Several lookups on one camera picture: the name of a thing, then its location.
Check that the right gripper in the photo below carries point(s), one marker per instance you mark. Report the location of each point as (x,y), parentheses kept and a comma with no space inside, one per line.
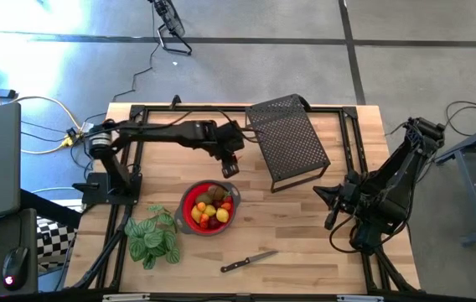
(351,197)

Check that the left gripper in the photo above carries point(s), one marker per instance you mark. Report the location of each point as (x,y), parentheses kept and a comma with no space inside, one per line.
(227,140)

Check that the red strawberry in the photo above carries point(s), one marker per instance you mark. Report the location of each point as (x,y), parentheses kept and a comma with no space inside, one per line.
(228,197)

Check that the black perforated metal shelf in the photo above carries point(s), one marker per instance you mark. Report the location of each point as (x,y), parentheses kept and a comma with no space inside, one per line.
(288,134)

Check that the orange peach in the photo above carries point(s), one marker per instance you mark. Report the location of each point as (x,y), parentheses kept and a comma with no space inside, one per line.
(203,225)
(226,206)
(204,218)
(201,206)

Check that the red collapsible bowl grey rim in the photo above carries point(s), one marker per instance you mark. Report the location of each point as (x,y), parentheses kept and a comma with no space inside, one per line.
(187,205)

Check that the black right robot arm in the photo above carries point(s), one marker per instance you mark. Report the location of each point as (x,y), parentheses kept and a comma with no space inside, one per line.
(393,184)

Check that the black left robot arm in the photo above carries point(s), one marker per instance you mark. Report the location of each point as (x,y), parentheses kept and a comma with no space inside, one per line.
(158,132)

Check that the white label strip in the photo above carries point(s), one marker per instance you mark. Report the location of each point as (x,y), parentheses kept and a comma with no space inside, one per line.
(127,298)
(359,298)

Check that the green striped artificial plant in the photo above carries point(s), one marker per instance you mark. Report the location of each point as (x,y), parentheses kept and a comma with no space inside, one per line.
(152,239)

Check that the black floor fan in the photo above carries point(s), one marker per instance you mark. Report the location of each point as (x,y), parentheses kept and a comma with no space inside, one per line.
(173,19)

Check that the grey power adapter box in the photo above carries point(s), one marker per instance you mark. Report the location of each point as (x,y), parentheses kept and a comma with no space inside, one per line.
(87,126)

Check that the black white checkerboard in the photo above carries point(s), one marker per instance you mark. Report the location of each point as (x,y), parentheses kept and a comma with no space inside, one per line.
(53,241)

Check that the black computer mouse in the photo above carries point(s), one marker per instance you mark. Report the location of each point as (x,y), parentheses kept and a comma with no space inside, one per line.
(15,268)

